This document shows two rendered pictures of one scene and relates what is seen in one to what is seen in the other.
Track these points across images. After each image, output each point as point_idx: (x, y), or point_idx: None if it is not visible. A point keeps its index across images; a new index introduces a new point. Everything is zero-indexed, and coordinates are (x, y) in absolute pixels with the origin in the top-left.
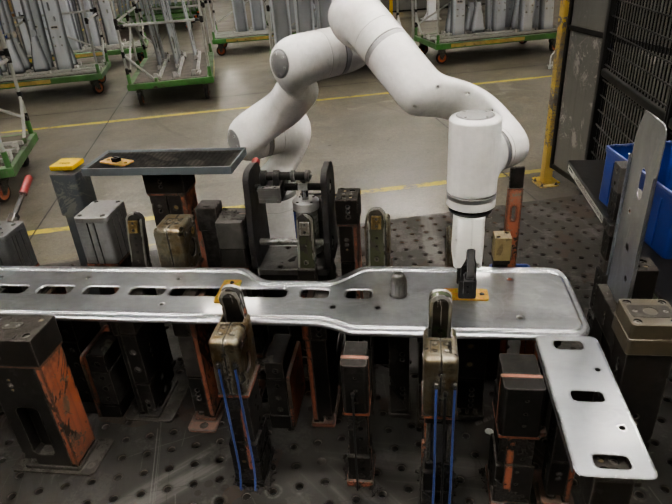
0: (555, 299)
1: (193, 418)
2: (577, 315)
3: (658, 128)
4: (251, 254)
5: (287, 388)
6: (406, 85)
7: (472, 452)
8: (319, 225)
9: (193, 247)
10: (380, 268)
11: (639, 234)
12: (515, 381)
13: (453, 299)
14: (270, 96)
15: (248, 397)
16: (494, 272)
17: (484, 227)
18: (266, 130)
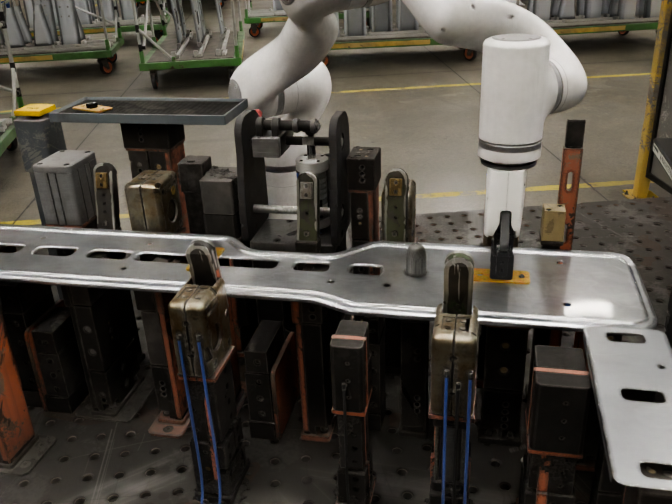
0: (616, 287)
1: (156, 420)
2: (642, 306)
3: None
4: (241, 221)
5: (271, 386)
6: (433, 3)
7: (501, 484)
8: (329, 194)
9: (173, 211)
10: (397, 243)
11: None
12: (551, 376)
13: (484, 280)
14: (280, 36)
15: (214, 381)
16: (541, 254)
17: (524, 183)
18: (273, 79)
